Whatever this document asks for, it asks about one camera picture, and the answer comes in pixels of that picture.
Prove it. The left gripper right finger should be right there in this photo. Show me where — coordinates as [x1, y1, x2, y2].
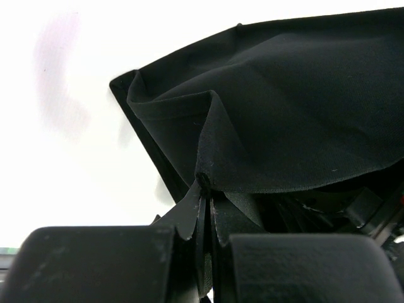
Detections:
[210, 193, 403, 302]

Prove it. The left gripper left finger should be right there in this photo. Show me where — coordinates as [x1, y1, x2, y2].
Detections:
[1, 184, 205, 302]

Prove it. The black canvas bag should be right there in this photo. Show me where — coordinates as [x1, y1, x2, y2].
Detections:
[109, 8, 404, 236]

